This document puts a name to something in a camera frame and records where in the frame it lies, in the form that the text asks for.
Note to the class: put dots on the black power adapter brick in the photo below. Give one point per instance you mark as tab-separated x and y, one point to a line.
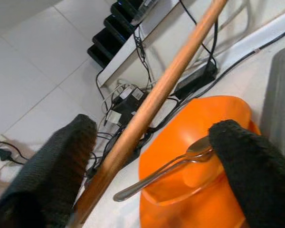
194	80

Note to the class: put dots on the black stepped charger dock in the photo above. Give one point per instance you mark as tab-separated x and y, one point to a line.
114	28

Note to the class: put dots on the orange plastic bowl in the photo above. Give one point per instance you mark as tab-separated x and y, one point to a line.
199	123

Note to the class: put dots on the white shelf board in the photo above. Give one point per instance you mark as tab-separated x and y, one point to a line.
133	54

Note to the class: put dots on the black labelled charger stack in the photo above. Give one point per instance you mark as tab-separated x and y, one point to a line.
127	104

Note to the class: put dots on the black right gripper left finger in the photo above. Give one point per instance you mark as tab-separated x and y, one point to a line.
42	171

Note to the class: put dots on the black wall plug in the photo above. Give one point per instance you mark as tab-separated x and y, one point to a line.
4	154

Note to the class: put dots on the orange plastic plate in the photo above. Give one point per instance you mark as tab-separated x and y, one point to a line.
192	218

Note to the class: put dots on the metal spoon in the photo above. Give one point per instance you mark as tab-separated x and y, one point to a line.
156	173

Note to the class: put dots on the stainless steel sink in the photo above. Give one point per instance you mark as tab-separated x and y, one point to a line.
280	95

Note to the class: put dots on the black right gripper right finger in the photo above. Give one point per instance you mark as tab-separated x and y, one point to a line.
259	171

